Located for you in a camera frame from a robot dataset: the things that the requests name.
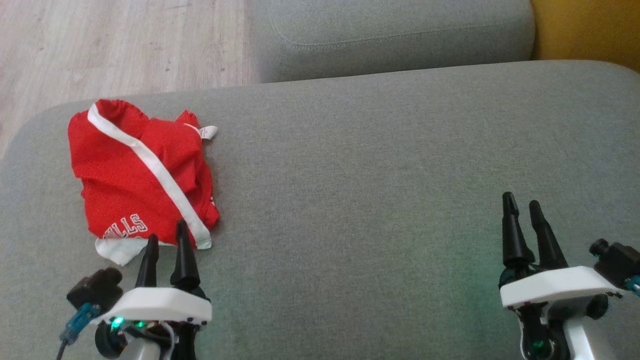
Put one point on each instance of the right robot arm silver white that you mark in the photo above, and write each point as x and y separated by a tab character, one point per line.
585	345

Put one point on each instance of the grey sofa cushion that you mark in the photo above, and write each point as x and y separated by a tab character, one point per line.
390	35

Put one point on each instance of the yellow cushion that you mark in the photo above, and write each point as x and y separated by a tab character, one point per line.
590	27

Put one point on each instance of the red basketball shorts white stripe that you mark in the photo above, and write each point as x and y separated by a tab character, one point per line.
120	170

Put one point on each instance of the left blue camera plug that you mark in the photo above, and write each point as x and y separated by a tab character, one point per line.
80	322

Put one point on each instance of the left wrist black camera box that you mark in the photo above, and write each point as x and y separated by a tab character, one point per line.
97	287

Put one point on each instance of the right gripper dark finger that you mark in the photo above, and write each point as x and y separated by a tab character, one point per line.
546	245
514	240

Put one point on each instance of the grey sofa seat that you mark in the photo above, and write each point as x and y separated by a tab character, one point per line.
350	200

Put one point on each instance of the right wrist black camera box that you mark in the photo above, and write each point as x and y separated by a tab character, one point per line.
620	260

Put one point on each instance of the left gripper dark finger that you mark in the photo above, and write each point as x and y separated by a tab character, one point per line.
185	260
148	265

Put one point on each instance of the right blue camera plug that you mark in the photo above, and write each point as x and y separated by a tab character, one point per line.
634	285

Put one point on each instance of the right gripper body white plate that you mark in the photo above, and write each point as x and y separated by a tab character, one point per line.
550	287

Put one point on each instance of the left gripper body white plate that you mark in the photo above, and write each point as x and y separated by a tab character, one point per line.
160	305

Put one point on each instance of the blue camera plug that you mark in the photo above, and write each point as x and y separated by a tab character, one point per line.
80	322
634	285

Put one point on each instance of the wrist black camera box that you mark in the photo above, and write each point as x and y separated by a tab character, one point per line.
97	287
620	260

